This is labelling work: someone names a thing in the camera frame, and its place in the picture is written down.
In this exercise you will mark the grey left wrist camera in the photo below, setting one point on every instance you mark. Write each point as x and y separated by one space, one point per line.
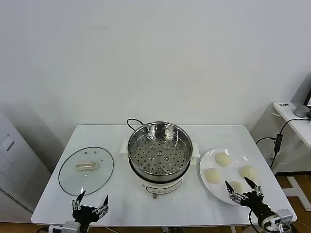
71 227

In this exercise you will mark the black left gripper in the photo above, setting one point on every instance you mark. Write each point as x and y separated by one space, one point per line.
86 213

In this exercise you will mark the white side desk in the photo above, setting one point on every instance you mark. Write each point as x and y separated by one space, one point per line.
298 131

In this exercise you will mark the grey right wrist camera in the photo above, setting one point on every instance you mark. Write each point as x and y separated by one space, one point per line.
284 216

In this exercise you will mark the round glass pot lid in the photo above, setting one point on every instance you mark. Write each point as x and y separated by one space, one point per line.
73 179

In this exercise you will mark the grey computer monitor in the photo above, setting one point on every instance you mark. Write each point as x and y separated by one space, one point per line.
303 92

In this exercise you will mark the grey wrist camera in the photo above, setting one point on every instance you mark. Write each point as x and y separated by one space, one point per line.
71 227
284 216

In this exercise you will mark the large white plate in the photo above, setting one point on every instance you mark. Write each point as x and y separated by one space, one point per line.
230 173

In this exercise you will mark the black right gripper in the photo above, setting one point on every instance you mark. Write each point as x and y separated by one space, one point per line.
256 204

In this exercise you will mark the white cabinet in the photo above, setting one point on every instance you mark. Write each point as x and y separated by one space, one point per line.
14 157

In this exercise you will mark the grey round stand base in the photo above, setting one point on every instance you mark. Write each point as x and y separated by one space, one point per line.
301 111

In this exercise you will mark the white steamed baozi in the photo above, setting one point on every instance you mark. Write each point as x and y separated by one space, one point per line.
239 186
248 171
222 159
213 175

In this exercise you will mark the stainless steel steamer basket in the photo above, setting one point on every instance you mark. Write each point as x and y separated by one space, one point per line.
145 145

